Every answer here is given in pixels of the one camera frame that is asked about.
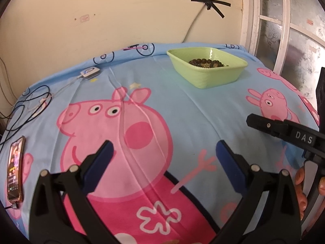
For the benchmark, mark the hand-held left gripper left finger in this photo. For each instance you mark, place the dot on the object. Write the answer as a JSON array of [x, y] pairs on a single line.
[[97, 167]]

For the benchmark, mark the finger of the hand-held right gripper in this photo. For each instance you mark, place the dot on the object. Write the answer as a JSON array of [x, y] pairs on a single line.
[[266, 125]]

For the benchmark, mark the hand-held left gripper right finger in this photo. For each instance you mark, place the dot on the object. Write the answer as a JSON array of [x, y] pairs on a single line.
[[231, 167]]

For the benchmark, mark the green plastic basin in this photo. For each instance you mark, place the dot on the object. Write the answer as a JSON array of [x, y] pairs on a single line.
[[203, 78]]

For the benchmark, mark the person's right hand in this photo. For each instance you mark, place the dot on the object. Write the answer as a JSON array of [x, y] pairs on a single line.
[[301, 188]]

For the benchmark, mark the cartoon pig printed blanket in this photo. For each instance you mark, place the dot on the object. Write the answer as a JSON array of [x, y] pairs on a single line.
[[190, 111]]

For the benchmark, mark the smartphone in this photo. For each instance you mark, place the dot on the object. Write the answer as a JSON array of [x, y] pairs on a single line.
[[15, 170]]

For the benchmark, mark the small white charger box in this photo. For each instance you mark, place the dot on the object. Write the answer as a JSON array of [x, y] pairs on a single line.
[[90, 71]]

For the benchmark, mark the black tape cross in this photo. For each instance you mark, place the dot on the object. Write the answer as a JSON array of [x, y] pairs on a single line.
[[209, 2]]

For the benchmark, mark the white window frame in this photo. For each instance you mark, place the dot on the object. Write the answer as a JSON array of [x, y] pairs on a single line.
[[250, 17]]

